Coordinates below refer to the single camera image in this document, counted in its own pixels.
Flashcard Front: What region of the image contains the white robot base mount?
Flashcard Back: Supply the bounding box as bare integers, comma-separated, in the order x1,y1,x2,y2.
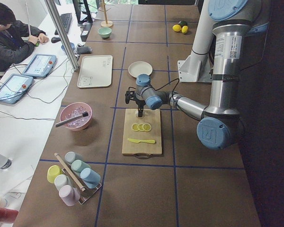
177,0,214,83

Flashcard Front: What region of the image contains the white pastel cup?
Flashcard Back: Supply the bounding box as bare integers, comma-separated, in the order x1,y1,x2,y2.
54,174,73,191

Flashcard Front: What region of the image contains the light green bowl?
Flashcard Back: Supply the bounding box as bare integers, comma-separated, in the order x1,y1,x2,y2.
98,27,112,39

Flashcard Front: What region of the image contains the teach pendant near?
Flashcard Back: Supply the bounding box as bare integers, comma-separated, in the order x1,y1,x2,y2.
0,74,34,104

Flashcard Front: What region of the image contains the blue pastel cup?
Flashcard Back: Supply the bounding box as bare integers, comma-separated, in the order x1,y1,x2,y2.
80,168,101,189

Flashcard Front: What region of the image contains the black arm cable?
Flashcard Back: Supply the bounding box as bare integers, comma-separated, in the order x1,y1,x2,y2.
153,78,180,95

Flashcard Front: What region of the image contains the black computer mouse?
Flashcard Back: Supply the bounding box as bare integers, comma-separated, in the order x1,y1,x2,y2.
51,37,61,44

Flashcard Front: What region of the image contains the lemon slice middle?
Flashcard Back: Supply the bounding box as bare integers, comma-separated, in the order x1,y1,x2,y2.
138,123,145,131

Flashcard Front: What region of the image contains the pink pastel cup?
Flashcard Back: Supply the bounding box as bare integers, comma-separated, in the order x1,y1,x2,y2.
59,185,80,206

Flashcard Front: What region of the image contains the steel cutting board handle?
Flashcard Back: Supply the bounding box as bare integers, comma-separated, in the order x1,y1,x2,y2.
134,153,152,159

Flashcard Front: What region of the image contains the whole yellow lemon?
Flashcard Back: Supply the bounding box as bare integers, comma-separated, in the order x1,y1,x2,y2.
172,24,182,32

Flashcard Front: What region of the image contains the green pastel cup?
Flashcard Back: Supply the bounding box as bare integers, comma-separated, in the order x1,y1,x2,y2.
71,159,90,177

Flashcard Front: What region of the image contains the lemon slice far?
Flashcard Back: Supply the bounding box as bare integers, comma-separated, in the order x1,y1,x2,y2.
131,123,139,131

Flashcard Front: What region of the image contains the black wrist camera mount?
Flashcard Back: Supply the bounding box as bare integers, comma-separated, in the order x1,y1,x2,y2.
125,87,136,104

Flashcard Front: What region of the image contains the pink bowl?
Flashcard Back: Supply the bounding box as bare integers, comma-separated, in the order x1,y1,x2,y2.
60,102,92,131

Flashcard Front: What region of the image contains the aluminium frame post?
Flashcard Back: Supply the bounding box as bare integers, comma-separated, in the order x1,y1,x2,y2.
45,0,80,71

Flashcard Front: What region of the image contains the grey pastel cup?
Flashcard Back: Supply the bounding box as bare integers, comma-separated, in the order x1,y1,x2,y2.
64,151,84,165

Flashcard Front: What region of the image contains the lemon slice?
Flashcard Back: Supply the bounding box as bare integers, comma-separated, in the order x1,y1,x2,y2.
138,123,145,131
142,123,152,132
131,123,139,131

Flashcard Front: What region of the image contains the wooden mug tree stand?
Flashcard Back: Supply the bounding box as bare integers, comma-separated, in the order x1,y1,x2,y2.
98,0,113,27

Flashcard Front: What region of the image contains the teach pendant far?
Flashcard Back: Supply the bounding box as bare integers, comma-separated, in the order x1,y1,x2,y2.
22,54,57,78

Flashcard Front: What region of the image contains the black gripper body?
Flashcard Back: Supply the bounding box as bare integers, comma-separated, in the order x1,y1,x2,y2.
135,97,146,108

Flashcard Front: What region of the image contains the yellow plastic knife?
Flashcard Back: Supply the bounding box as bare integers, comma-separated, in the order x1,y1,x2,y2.
127,138,156,144

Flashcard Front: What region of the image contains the black monitor stand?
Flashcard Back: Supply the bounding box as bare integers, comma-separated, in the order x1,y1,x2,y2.
72,0,94,26

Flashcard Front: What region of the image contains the green lime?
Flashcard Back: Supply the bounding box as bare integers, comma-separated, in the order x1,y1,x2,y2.
178,20,187,27

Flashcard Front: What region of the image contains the white label black box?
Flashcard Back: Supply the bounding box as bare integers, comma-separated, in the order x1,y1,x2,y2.
80,23,93,42

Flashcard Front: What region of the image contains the yellow pastel cup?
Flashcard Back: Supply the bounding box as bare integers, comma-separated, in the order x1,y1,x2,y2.
47,165,62,183

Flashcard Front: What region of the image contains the red object corner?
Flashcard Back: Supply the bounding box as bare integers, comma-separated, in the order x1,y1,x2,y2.
0,208,18,224

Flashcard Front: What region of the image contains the white round plate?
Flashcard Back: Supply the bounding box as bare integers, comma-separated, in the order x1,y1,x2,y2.
128,61,153,78

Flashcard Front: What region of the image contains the black keyboard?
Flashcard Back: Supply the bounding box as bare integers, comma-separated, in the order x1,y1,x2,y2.
60,13,72,34

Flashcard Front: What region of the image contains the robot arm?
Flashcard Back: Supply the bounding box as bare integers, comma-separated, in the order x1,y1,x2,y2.
125,0,271,149

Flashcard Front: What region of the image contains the steel muddler black tip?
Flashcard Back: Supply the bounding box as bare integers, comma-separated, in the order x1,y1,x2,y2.
55,112,89,127

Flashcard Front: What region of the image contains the bamboo cutting board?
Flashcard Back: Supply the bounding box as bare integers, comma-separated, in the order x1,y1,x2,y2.
122,109,162,157

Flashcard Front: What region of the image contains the clear ice cubes pile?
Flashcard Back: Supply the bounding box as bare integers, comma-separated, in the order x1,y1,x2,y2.
64,106,90,128

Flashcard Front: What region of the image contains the white bear print tray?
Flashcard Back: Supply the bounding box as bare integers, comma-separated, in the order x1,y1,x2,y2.
77,55,113,88

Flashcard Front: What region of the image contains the teach pendant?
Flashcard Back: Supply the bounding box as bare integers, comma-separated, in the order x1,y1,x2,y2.
0,74,34,104
22,54,57,78

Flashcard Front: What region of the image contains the lemon slice near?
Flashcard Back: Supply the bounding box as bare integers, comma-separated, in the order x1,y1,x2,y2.
142,123,152,132

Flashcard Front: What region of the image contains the seated person dark jacket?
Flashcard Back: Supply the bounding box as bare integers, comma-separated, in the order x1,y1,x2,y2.
0,2,49,72

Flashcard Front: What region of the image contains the wooden handle cup rack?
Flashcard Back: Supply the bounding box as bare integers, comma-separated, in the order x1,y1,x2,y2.
54,153,102,204

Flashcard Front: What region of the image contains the folded grey cloth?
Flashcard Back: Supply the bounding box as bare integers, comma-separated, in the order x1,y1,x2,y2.
77,46,92,55

